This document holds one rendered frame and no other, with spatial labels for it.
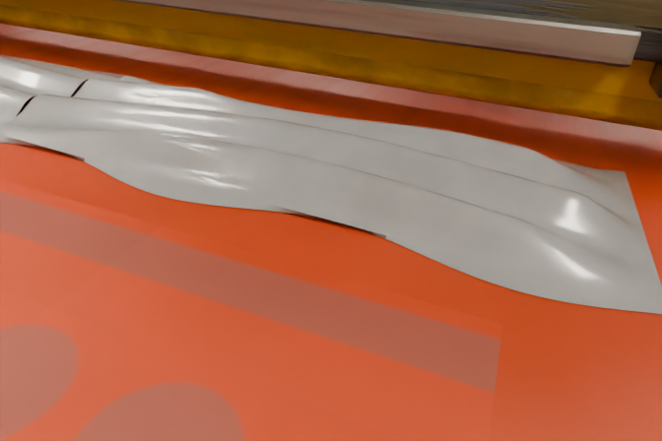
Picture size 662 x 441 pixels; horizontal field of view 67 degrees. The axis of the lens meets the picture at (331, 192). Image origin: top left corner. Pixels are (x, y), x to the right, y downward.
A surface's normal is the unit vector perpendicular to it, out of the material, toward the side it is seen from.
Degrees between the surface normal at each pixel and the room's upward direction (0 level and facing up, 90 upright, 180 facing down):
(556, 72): 90
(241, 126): 30
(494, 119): 0
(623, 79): 90
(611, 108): 90
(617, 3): 90
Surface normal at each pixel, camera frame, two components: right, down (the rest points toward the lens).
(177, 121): -0.04, -0.47
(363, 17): -0.36, 0.43
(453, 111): 0.06, -0.88
